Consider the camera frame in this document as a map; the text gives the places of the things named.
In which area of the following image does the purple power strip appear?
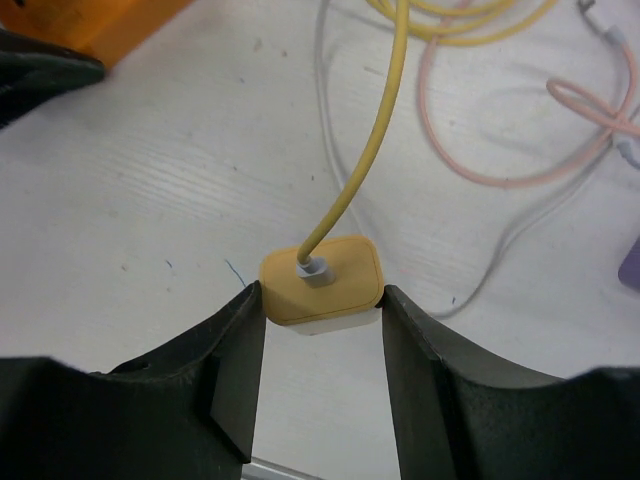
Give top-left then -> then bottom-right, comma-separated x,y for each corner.
618,239 -> 640,292

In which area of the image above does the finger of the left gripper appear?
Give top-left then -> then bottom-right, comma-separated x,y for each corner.
1,29 -> 106,127

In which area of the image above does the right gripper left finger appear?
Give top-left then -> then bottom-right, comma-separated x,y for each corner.
1,283 -> 266,479

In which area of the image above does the orange power strip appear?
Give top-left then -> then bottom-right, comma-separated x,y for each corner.
1,0 -> 191,68

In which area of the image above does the yellow charger plug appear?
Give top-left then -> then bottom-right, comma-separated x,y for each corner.
259,235 -> 384,336

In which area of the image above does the yellow usb cable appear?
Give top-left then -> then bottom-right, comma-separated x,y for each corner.
297,0 -> 559,290

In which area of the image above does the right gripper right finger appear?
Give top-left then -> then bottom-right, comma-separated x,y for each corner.
382,285 -> 639,479

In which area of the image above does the pink usb cable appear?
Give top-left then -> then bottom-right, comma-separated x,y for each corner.
419,29 -> 640,190

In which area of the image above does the white usb cable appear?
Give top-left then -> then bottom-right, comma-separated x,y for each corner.
313,0 -> 640,319

